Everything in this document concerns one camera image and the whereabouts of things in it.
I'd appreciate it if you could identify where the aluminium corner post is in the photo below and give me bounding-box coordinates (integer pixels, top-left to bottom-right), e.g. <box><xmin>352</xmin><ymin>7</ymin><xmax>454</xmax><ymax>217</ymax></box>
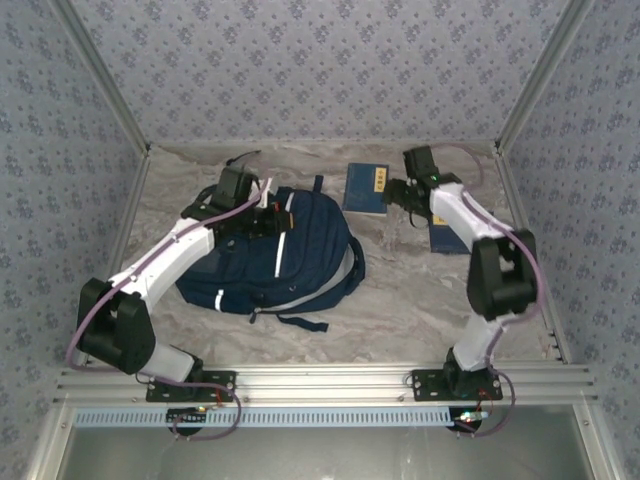
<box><xmin>49</xmin><ymin>0</ymin><xmax>152</xmax><ymax>157</ymax></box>
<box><xmin>493</xmin><ymin>0</ymin><xmax>597</xmax><ymax>156</ymax></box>

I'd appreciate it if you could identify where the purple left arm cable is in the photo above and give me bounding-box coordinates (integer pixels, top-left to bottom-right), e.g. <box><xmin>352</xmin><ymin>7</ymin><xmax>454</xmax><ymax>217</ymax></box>
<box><xmin>67</xmin><ymin>177</ymin><xmax>276</xmax><ymax>442</ymax></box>

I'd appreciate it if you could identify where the dark navy book gold label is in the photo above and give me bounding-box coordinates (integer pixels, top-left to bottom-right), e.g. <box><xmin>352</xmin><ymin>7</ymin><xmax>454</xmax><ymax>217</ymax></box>
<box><xmin>428</xmin><ymin>209</ymin><xmax>496</xmax><ymax>254</ymax></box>

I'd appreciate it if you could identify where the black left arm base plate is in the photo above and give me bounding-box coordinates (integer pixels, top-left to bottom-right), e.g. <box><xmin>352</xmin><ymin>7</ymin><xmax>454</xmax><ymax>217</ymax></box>
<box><xmin>145</xmin><ymin>369</ymin><xmax>237</xmax><ymax>402</ymax></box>

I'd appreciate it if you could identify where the navy blue backpack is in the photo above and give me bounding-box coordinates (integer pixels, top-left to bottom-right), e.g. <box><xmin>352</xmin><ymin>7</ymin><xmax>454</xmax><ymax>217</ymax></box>
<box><xmin>174</xmin><ymin>149</ymin><xmax>367</xmax><ymax>334</ymax></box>

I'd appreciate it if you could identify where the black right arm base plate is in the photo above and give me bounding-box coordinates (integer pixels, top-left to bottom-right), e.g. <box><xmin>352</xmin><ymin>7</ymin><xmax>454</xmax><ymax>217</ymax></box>
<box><xmin>410</xmin><ymin>369</ymin><xmax>504</xmax><ymax>402</ymax></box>

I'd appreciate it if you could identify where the small controller board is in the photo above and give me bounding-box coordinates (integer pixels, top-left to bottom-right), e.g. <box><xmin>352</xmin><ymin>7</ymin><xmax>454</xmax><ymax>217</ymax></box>
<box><xmin>452</xmin><ymin>409</ymin><xmax>489</xmax><ymax>431</ymax></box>
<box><xmin>166</xmin><ymin>407</ymin><xmax>209</xmax><ymax>426</ymax></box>

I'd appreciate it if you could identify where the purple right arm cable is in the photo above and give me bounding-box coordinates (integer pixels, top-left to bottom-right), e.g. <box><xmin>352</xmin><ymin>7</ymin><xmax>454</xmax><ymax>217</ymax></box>
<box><xmin>430</xmin><ymin>143</ymin><xmax>546</xmax><ymax>437</ymax></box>

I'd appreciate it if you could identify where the grey metal lower shelf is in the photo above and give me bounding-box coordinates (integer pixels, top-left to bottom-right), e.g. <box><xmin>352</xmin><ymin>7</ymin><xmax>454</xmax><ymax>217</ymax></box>
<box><xmin>24</xmin><ymin>404</ymin><xmax>621</xmax><ymax>480</ymax></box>

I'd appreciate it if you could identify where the teal blue book gold label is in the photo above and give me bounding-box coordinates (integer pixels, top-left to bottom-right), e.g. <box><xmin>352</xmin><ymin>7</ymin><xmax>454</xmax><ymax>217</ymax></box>
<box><xmin>342</xmin><ymin>162</ymin><xmax>390</xmax><ymax>219</ymax></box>

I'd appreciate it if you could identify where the aluminium frame rail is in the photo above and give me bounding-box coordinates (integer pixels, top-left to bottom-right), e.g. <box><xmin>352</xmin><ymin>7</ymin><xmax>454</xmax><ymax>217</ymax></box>
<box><xmin>54</xmin><ymin>364</ymin><xmax>599</xmax><ymax>404</ymax></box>

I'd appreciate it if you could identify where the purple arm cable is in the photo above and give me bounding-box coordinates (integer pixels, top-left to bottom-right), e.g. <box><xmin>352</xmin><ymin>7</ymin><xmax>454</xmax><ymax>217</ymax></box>
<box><xmin>430</xmin><ymin>143</ymin><xmax>546</xmax><ymax>437</ymax></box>
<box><xmin>67</xmin><ymin>177</ymin><xmax>276</xmax><ymax>442</ymax></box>

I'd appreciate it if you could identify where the slotted grey cable duct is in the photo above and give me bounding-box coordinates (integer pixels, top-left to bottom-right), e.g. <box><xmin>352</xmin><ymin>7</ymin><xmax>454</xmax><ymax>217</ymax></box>
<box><xmin>74</xmin><ymin>405</ymin><xmax>456</xmax><ymax>429</ymax></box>

